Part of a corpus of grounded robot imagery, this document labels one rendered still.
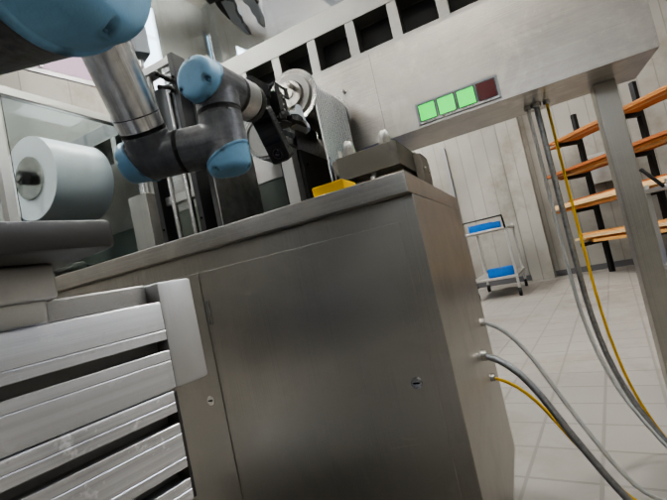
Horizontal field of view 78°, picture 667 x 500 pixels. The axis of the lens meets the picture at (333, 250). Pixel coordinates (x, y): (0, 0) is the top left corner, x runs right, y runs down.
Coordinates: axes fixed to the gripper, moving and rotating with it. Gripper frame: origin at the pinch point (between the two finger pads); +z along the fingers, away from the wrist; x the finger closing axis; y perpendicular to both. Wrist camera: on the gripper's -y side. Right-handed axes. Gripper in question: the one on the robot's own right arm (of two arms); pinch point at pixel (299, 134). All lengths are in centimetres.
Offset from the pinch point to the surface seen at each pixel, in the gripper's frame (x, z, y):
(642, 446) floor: -62, 69, -109
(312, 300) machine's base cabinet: -1.4, -13.7, -38.5
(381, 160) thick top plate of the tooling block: -15.8, 9.1, -9.8
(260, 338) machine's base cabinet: 13.0, -13.6, -44.6
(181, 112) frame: 33.5, -0.4, 17.8
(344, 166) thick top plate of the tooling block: -6.2, 9.1, -8.3
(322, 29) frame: 4, 46, 51
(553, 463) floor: -35, 59, -109
